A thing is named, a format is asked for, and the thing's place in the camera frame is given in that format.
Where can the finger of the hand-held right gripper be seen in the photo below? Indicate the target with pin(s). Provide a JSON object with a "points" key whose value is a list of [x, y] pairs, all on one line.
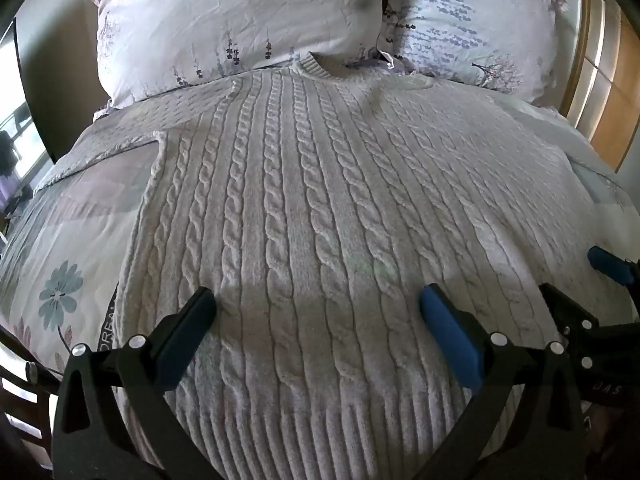
{"points": [[611, 266], [565, 310]]}

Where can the floral bed cover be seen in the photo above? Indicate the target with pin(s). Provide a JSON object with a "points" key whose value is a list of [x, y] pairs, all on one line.
{"points": [[65, 260]]}

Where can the lavender print pillow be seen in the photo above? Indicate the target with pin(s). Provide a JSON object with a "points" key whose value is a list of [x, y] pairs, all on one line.
{"points": [[465, 20]]}

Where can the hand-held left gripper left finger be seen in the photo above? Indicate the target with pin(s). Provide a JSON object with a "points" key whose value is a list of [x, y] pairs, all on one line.
{"points": [[176, 355]]}

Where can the white floral pillow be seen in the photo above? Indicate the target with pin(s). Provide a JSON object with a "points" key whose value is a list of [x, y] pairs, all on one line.
{"points": [[225, 25]]}

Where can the window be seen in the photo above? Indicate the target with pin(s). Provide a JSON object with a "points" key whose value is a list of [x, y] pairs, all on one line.
{"points": [[15, 160]]}

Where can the dark wooden chair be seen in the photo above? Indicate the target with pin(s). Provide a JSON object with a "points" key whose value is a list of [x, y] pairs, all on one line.
{"points": [[22, 400]]}

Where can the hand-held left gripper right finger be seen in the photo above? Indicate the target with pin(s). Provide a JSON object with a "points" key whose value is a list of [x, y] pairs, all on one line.
{"points": [[452, 336]]}

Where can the wooden wardrobe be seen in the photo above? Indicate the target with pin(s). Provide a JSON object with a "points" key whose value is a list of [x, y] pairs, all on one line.
{"points": [[607, 55]]}

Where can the dark panel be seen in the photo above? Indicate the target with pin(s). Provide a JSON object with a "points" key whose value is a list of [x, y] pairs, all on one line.
{"points": [[35, 95]]}

